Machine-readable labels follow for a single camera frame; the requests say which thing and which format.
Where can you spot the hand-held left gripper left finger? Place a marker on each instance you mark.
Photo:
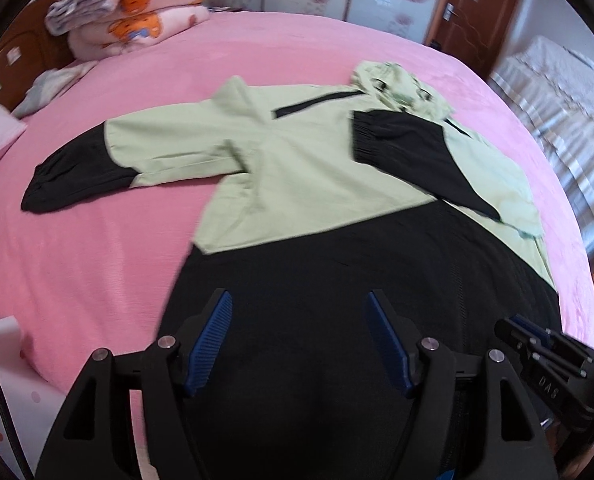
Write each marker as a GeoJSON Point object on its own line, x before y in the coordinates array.
{"type": "Point", "coordinates": [212, 340]}

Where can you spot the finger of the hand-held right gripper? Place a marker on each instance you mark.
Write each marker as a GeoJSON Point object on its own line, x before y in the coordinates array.
{"type": "Point", "coordinates": [527, 326]}
{"type": "Point", "coordinates": [514, 336]}

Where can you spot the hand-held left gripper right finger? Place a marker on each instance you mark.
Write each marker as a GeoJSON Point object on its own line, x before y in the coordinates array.
{"type": "Point", "coordinates": [387, 340]}

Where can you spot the green and black jacket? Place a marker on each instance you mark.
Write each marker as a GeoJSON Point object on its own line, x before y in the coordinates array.
{"type": "Point", "coordinates": [302, 160]}

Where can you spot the pink bed blanket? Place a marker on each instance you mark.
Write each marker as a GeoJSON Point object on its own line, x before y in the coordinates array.
{"type": "Point", "coordinates": [127, 260]}

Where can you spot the white bedside table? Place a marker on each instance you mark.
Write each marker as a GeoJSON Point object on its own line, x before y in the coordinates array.
{"type": "Point", "coordinates": [17, 375]}

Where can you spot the small grey cloth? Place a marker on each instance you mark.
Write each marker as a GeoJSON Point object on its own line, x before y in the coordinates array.
{"type": "Point", "coordinates": [52, 85]}

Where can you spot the brown wooden door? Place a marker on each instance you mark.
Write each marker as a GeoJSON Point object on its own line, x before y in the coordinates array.
{"type": "Point", "coordinates": [482, 10]}

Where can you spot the wooden headboard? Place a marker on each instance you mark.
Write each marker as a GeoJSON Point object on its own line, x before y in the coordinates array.
{"type": "Point", "coordinates": [27, 60]}

